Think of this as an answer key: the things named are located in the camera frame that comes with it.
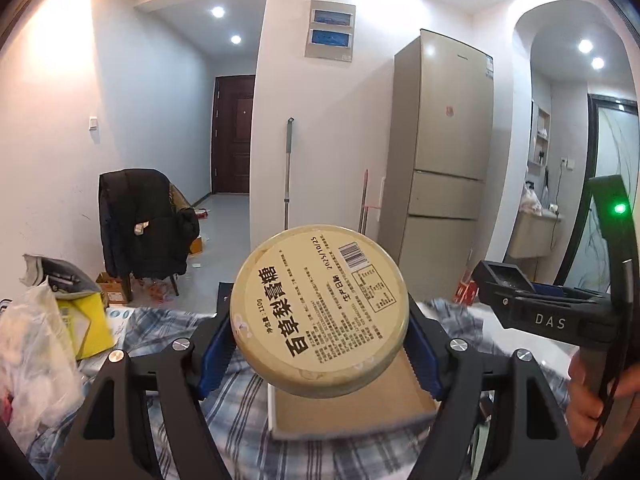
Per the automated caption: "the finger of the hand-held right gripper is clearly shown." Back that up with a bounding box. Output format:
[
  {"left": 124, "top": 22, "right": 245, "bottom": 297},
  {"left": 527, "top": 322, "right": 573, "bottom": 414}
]
[
  {"left": 530, "top": 283, "right": 611, "bottom": 302},
  {"left": 477, "top": 280, "right": 618, "bottom": 348}
]

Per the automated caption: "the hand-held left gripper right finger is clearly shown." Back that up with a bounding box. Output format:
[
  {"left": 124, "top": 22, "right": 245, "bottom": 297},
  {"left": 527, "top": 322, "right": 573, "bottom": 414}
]
[{"left": 404, "top": 294, "right": 583, "bottom": 480}]

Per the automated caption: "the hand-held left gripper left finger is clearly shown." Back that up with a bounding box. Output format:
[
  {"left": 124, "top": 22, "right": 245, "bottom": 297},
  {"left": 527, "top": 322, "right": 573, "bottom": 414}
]
[{"left": 57, "top": 282, "right": 236, "bottom": 480}]

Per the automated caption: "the black box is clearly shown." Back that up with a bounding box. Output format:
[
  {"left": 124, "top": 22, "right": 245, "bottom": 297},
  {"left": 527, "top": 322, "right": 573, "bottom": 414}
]
[{"left": 472, "top": 259, "right": 535, "bottom": 296}]

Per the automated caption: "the round cream tin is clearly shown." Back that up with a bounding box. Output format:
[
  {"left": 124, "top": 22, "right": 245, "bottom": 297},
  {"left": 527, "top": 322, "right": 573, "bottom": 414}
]
[{"left": 230, "top": 225, "right": 411, "bottom": 399}]

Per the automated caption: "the person's right hand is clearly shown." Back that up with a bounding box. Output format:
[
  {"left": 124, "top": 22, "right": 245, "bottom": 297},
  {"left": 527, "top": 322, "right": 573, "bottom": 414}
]
[{"left": 567, "top": 347, "right": 621, "bottom": 448}]

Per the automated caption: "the beige sink cabinet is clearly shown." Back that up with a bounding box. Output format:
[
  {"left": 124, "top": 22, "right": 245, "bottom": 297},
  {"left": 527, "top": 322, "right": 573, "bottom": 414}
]
[{"left": 510, "top": 210, "right": 563, "bottom": 261}]

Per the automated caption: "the patterned glass door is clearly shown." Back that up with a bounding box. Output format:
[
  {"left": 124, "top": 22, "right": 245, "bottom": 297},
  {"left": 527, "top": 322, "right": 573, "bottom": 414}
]
[{"left": 555, "top": 94, "right": 640, "bottom": 296}]

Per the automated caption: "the blue plaid shirt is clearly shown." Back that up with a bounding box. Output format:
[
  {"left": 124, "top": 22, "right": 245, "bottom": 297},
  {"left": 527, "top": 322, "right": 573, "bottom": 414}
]
[{"left": 25, "top": 299, "right": 571, "bottom": 480}]

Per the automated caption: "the red floor box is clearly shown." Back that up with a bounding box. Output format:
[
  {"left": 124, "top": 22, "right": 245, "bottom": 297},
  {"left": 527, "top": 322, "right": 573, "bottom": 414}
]
[{"left": 454, "top": 280, "right": 478, "bottom": 306}]

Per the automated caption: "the wooden chair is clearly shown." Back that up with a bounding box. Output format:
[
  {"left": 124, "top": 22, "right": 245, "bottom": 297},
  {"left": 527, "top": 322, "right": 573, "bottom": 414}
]
[{"left": 119, "top": 180, "right": 193, "bottom": 305}]

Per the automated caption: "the pink cloth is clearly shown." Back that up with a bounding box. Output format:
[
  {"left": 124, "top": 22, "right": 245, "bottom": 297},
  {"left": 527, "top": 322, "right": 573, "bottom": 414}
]
[{"left": 520, "top": 182, "right": 543, "bottom": 216}]

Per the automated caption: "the white blue printed package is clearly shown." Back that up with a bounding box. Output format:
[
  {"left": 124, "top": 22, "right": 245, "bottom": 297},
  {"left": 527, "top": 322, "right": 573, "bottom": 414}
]
[{"left": 106, "top": 307, "right": 137, "bottom": 341}]

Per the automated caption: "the chair with black jacket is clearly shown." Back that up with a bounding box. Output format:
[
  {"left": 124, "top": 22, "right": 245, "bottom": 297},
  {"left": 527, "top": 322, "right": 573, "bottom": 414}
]
[{"left": 98, "top": 169, "right": 201, "bottom": 281}]

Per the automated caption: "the beige refrigerator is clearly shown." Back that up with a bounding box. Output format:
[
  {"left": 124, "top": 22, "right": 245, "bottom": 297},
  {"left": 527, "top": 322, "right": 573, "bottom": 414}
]
[{"left": 377, "top": 29, "right": 496, "bottom": 306}]

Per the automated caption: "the white plastic bag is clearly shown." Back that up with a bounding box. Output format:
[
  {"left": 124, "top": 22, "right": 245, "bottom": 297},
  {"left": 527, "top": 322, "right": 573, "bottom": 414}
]
[{"left": 0, "top": 280, "right": 87, "bottom": 456}]

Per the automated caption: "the brown door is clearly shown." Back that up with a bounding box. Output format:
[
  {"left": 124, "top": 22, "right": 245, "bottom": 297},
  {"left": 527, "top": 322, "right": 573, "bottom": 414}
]
[{"left": 211, "top": 75, "right": 256, "bottom": 195}]

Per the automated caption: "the wall niche shelf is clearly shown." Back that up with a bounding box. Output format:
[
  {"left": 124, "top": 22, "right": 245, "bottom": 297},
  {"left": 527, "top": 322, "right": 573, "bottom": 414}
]
[{"left": 527, "top": 102, "right": 551, "bottom": 166}]

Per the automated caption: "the red broom handle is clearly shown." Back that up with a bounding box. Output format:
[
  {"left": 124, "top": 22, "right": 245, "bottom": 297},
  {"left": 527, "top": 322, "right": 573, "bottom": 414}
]
[{"left": 357, "top": 169, "right": 383, "bottom": 236}]

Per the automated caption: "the grey handled mop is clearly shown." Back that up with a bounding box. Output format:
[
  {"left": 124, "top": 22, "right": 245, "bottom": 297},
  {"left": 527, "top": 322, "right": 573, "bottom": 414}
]
[{"left": 282, "top": 116, "right": 296, "bottom": 231}]

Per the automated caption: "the grey wall electrical panel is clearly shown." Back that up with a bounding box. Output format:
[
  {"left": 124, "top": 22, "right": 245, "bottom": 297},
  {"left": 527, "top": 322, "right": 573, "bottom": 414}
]
[{"left": 305, "top": 0, "right": 357, "bottom": 63}]

